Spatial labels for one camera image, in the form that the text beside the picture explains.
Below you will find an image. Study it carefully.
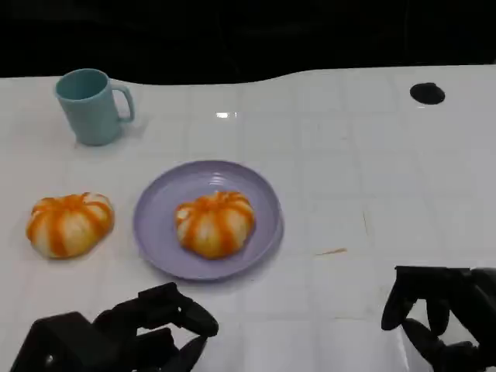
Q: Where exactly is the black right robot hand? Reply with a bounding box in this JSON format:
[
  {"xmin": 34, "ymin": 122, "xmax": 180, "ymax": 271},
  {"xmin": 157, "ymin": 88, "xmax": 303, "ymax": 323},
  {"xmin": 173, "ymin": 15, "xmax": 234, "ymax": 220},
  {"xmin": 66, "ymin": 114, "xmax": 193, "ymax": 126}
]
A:
[{"xmin": 381, "ymin": 265, "xmax": 496, "ymax": 372}]

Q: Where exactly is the orange and white bread roll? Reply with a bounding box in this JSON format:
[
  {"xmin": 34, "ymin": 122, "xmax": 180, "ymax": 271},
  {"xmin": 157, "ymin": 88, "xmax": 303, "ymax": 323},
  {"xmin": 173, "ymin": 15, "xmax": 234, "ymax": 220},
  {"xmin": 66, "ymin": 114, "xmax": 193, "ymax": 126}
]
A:
[
  {"xmin": 25, "ymin": 191, "xmax": 116, "ymax": 260},
  {"xmin": 174, "ymin": 190, "xmax": 257, "ymax": 261}
]

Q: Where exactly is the pale green mug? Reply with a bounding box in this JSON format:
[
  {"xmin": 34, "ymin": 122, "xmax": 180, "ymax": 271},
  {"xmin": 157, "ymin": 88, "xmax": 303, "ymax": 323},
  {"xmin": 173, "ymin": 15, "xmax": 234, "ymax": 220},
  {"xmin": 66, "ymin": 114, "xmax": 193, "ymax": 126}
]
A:
[{"xmin": 53, "ymin": 67, "xmax": 136, "ymax": 147}]

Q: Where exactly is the lilac plate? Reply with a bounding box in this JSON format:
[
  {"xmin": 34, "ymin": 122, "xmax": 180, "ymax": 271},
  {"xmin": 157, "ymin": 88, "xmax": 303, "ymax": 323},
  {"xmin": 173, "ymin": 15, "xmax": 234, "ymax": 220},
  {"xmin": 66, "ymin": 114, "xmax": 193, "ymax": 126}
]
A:
[{"xmin": 133, "ymin": 160, "xmax": 285, "ymax": 283}]

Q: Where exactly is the black table cable grommet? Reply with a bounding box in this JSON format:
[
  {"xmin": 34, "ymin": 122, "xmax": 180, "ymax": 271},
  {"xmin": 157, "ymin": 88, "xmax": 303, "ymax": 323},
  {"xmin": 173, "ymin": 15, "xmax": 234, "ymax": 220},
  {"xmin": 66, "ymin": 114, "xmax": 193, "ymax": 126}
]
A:
[{"xmin": 409, "ymin": 81, "xmax": 446, "ymax": 106}]

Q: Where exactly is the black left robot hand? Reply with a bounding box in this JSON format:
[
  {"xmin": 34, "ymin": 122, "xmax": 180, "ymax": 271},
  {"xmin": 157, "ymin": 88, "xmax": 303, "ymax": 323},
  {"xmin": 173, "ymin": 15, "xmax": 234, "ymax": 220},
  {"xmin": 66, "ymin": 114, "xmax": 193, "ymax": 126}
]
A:
[{"xmin": 9, "ymin": 281, "xmax": 220, "ymax": 372}]

